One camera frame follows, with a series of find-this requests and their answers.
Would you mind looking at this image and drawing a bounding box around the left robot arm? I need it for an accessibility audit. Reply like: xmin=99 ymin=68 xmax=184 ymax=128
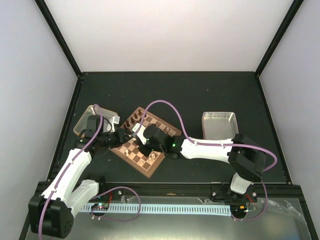
xmin=28 ymin=115 xmax=131 ymax=239

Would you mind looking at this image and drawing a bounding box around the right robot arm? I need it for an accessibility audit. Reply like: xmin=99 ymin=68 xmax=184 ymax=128
xmin=134 ymin=124 xmax=266 ymax=203

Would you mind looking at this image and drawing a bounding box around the dark chess pieces group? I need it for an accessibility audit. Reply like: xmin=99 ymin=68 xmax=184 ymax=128
xmin=122 ymin=111 xmax=143 ymax=131

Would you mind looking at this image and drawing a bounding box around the small circuit board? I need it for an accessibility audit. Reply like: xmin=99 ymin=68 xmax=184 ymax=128
xmin=91 ymin=203 xmax=109 ymax=211

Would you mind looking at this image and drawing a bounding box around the gold metal tin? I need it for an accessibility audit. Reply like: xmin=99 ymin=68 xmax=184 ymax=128
xmin=73 ymin=105 xmax=120 ymax=136

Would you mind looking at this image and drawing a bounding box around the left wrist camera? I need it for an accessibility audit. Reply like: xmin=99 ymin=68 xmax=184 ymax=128
xmin=108 ymin=115 xmax=120 ymax=132

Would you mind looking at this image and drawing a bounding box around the light blue cable duct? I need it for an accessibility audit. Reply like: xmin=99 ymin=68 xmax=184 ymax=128
xmin=93 ymin=203 xmax=231 ymax=217

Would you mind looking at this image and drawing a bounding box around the purple cable loop front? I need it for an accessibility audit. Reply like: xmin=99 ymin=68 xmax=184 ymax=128
xmin=90 ymin=186 xmax=142 ymax=222

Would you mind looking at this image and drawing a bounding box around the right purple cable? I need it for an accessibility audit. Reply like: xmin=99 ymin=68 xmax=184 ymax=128
xmin=136 ymin=100 xmax=278 ymax=181

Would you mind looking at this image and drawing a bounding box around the black front rail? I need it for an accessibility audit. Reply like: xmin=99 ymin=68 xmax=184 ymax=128
xmin=104 ymin=182 xmax=303 ymax=201

